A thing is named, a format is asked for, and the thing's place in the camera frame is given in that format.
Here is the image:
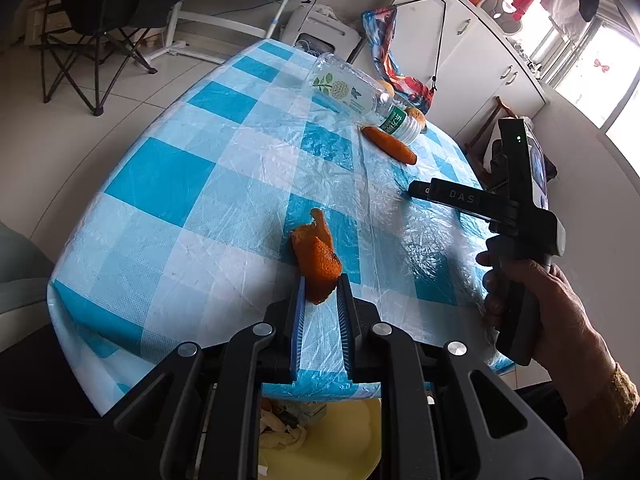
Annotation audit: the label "clear plastic water bottle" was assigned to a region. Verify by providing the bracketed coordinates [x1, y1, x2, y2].
[309, 52, 422, 141]

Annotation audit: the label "yellow trash bin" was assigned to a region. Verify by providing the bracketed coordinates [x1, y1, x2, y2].
[256, 394, 384, 480]

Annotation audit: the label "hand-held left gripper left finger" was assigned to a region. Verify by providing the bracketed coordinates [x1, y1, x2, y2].
[62, 276, 307, 480]

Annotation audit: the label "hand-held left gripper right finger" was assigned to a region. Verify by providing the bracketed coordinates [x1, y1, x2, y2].
[335, 274, 584, 480]

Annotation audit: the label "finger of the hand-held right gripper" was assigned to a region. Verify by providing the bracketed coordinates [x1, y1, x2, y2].
[408, 179, 519, 224]

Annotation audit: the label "white cabinet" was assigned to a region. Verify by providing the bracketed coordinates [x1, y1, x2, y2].
[389, 0, 552, 147]

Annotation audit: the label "black folding chair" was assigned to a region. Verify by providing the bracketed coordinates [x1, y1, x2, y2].
[39, 0, 192, 117]

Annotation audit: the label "pale grey chair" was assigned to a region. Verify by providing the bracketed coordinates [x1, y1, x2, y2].
[0, 222, 57, 357]

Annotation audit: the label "person's right forearm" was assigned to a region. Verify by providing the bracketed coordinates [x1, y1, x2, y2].
[564, 361, 640, 443]

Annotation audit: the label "black cord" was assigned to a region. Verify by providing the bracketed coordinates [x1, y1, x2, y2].
[394, 0, 449, 97]

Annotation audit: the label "slim pointed orange peel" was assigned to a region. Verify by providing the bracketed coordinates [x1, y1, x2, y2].
[361, 125, 418, 165]

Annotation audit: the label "short curled orange peel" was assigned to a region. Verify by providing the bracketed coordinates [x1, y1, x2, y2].
[290, 208, 344, 305]

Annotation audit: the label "blue checked tablecloth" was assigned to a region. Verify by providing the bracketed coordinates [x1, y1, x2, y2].
[47, 38, 519, 419]

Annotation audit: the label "colourful patterned bag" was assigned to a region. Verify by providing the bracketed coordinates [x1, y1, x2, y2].
[361, 7, 439, 114]

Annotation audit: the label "person's right hand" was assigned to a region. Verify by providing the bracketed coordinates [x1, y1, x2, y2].
[475, 249, 617, 397]

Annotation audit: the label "wooden chair with dark clothes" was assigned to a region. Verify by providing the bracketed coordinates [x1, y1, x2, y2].
[464, 96, 558, 187]

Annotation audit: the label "white appliance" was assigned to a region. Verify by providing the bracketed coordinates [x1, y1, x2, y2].
[281, 7, 362, 62]

